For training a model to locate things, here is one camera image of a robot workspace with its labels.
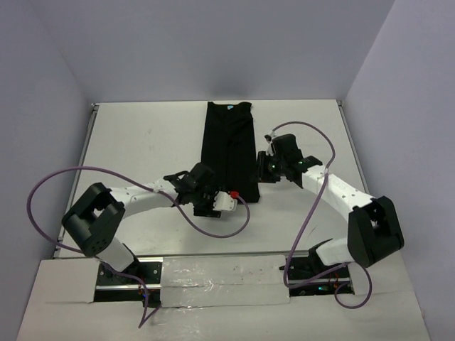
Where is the black t shirt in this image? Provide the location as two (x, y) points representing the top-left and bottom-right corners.
(201, 102), (260, 203)

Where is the aluminium table rail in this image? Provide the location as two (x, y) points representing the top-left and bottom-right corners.
(53, 103), (100, 259)

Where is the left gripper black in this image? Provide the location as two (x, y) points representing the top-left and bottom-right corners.
(191, 183), (225, 217)

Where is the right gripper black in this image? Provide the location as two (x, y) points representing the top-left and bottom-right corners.
(250, 151), (287, 183)

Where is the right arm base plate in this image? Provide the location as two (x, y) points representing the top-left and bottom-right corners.
(287, 256), (353, 297)

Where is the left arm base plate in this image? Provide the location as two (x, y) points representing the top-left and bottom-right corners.
(94, 260), (163, 308)

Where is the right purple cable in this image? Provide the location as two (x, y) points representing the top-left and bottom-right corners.
(264, 121), (373, 309)

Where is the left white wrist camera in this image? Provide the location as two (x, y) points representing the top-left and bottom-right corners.
(213, 191), (237, 212)

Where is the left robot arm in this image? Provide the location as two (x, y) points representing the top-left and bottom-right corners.
(62, 163), (220, 283)

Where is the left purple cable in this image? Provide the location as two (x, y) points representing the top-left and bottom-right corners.
(27, 166), (252, 328)

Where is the purple cable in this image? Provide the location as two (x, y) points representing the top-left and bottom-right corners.
(264, 121), (373, 309)
(27, 166), (252, 328)

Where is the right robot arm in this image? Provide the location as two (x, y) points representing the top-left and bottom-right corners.
(257, 133), (405, 278)

